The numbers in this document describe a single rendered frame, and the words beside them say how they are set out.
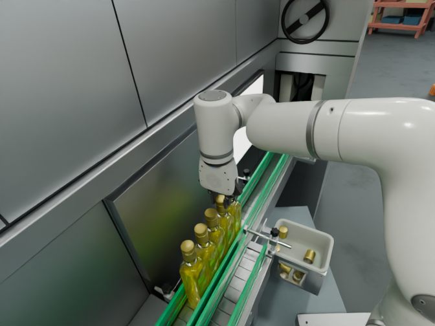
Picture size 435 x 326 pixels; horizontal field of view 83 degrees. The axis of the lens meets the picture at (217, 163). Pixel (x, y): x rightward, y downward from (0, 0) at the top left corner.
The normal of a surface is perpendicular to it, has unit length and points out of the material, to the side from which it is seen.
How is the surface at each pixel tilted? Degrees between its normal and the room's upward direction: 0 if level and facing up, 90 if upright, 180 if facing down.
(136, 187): 90
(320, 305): 0
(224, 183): 89
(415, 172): 77
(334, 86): 90
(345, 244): 0
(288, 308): 0
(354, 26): 90
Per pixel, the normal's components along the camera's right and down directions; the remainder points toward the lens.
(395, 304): -0.99, 0.17
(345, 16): -0.48, 0.56
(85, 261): 0.87, 0.25
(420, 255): -0.87, -0.18
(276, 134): -0.76, 0.26
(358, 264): -0.07, -0.79
